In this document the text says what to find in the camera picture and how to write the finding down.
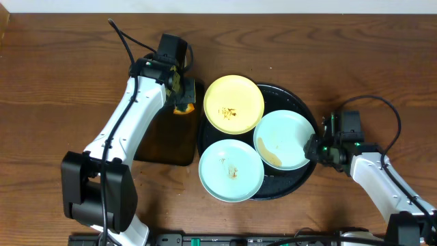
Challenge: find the green and yellow sponge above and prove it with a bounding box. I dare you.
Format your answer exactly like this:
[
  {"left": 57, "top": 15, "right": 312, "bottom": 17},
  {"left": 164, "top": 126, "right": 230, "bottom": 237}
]
[{"left": 173, "top": 103, "right": 195, "bottom": 115}]

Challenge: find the light blue plate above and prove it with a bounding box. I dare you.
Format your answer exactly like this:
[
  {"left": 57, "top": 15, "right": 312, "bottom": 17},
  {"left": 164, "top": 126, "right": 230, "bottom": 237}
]
[
  {"left": 199, "top": 139, "right": 264, "bottom": 203},
  {"left": 253, "top": 110, "right": 315, "bottom": 171}
]

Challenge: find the yellow plate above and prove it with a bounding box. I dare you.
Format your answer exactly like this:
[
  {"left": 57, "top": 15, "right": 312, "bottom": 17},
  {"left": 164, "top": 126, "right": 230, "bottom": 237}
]
[{"left": 203, "top": 75, "right": 264, "bottom": 135}]

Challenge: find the light blue plate front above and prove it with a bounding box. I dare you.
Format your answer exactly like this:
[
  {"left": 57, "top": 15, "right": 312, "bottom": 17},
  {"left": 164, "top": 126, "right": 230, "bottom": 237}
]
[{"left": 199, "top": 139, "right": 264, "bottom": 203}]

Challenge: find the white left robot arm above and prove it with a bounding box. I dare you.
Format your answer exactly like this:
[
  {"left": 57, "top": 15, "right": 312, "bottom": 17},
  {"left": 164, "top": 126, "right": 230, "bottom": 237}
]
[{"left": 61, "top": 54, "right": 195, "bottom": 245}]

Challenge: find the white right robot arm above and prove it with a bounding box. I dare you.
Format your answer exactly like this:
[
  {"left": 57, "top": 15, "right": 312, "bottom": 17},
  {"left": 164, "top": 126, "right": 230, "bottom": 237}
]
[{"left": 303, "top": 130, "right": 436, "bottom": 245}]

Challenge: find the black rectangular water tray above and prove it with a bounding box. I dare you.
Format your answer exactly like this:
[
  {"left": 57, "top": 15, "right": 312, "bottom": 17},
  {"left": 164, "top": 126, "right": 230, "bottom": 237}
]
[{"left": 134, "top": 79, "right": 205, "bottom": 166}]

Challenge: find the black round tray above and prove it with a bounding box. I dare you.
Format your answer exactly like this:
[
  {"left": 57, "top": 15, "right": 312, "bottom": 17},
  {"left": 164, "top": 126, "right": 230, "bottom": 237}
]
[{"left": 197, "top": 83, "right": 319, "bottom": 201}]

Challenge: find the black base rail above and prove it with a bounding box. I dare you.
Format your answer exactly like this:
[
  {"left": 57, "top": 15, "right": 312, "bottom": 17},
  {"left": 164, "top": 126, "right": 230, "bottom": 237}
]
[{"left": 67, "top": 234, "right": 341, "bottom": 246}]

